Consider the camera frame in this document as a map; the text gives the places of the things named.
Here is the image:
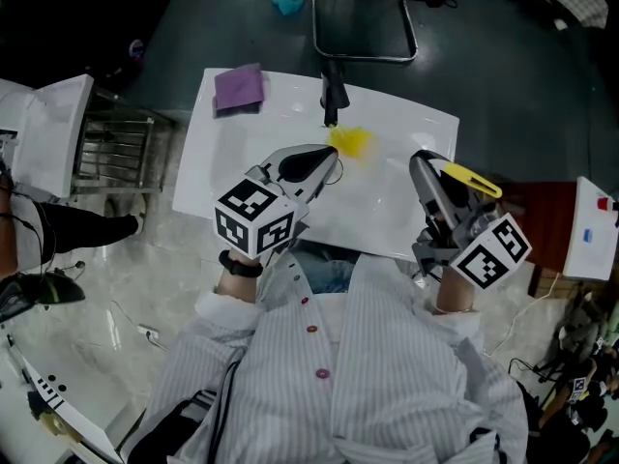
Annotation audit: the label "brown wooden cabinet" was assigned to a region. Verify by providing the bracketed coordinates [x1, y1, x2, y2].
[492, 180, 581, 300]

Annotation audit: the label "white cabinet black marks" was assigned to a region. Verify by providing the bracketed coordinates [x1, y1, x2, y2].
[0, 326, 146, 464]

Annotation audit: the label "teal cloth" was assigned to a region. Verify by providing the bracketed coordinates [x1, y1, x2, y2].
[271, 0, 306, 17]

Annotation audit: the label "white sink on steel rack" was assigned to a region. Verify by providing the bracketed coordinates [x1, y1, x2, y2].
[0, 73, 96, 200]

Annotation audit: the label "purple cloth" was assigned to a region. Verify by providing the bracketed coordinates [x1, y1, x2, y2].
[212, 63, 267, 118]

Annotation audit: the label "black case green stripe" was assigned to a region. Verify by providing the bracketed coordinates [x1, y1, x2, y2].
[0, 271, 88, 326]

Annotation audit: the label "striped white shirt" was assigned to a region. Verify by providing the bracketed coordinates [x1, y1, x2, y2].
[118, 251, 531, 464]

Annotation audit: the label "white sink on wooden cabinet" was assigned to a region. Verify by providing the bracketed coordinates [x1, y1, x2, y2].
[562, 175, 619, 282]

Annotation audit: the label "yellow scrubbing sponge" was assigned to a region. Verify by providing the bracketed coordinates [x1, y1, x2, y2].
[326, 124, 504, 200]

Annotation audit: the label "person's right forearm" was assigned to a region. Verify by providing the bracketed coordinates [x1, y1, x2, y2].
[434, 266, 481, 315]

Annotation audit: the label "white cable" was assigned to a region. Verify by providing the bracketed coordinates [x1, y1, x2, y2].
[486, 272, 563, 358]

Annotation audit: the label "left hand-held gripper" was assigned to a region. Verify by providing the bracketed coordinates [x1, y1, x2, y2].
[214, 143, 340, 267]

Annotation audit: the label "blue jeans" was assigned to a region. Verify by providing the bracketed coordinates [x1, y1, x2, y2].
[289, 246, 362, 296]

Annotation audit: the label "black wristwatch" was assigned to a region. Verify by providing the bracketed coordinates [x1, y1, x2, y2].
[218, 249, 265, 279]

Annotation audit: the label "black chest strap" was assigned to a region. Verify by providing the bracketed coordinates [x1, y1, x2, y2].
[134, 360, 243, 464]

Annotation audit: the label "person's left forearm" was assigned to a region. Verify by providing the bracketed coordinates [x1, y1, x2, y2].
[215, 248, 265, 305]

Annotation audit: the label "black faucet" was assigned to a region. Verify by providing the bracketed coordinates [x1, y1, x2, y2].
[318, 59, 351, 130]

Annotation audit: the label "steel rack stand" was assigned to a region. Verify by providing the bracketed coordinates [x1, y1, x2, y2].
[72, 84, 176, 208]

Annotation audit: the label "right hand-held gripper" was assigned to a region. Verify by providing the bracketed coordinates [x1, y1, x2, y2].
[409, 149, 534, 292]

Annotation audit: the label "large black cabinet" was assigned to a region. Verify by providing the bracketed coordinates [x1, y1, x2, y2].
[0, 0, 176, 92]

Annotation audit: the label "white ceramic sink basin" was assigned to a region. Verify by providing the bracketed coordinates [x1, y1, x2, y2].
[172, 68, 461, 263]

